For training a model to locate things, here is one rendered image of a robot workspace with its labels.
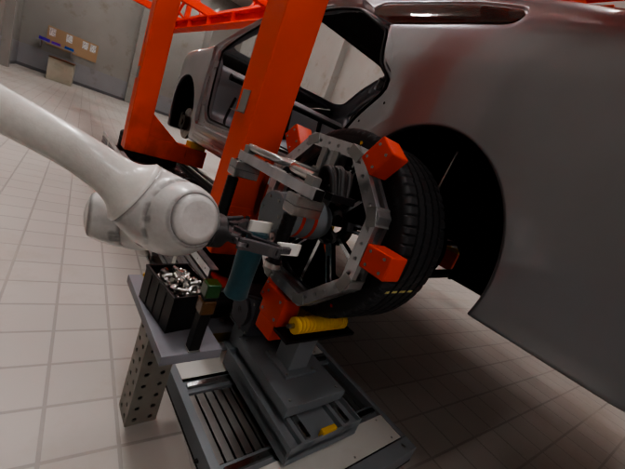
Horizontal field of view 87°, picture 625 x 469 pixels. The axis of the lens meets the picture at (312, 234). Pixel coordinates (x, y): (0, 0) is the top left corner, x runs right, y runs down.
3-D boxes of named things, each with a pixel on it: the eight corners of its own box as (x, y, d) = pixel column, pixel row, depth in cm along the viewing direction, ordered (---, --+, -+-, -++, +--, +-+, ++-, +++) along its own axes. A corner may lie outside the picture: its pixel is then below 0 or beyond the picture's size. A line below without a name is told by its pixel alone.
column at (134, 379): (155, 419, 117) (186, 318, 107) (124, 427, 110) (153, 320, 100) (149, 397, 124) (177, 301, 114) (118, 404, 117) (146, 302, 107)
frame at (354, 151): (341, 335, 100) (417, 165, 88) (326, 338, 96) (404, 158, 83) (258, 255, 139) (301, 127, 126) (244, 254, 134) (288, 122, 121)
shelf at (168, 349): (219, 357, 96) (222, 348, 95) (158, 367, 84) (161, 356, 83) (176, 282, 126) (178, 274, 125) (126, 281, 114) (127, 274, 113)
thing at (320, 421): (353, 435, 132) (363, 416, 129) (282, 469, 107) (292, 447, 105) (286, 353, 166) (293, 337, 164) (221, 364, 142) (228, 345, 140)
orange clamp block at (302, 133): (315, 149, 121) (312, 129, 124) (299, 143, 115) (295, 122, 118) (303, 159, 125) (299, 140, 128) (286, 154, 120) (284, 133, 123)
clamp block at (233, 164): (257, 181, 109) (262, 167, 108) (232, 176, 103) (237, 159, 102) (250, 178, 113) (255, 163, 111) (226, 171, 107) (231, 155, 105)
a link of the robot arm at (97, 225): (165, 250, 69) (190, 254, 60) (74, 244, 59) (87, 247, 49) (170, 200, 70) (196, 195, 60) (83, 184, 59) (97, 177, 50)
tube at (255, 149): (318, 180, 107) (330, 149, 104) (270, 166, 94) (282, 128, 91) (289, 166, 119) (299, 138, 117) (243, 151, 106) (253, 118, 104)
